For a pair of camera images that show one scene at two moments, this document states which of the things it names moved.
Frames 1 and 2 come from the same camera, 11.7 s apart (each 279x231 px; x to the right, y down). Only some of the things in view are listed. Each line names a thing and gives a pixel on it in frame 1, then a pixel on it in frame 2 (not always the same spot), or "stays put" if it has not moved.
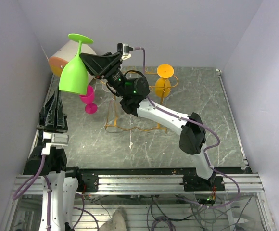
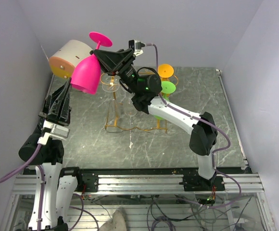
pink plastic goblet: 90,108 → 86,74
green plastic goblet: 73,76 → 168,87
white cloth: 119,222 stays put
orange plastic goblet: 162,84 stays put
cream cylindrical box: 58,61 stays put
